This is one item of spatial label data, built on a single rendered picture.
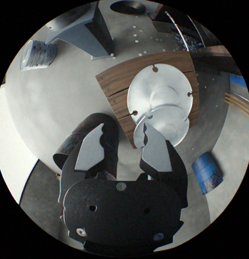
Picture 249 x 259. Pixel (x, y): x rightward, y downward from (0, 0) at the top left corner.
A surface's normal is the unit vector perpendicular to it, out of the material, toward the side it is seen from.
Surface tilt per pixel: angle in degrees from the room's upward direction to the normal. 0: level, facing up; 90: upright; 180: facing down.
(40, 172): 90
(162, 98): 0
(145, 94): 0
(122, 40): 0
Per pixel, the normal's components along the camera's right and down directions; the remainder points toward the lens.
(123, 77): -0.03, 0.54
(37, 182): 0.96, -0.23
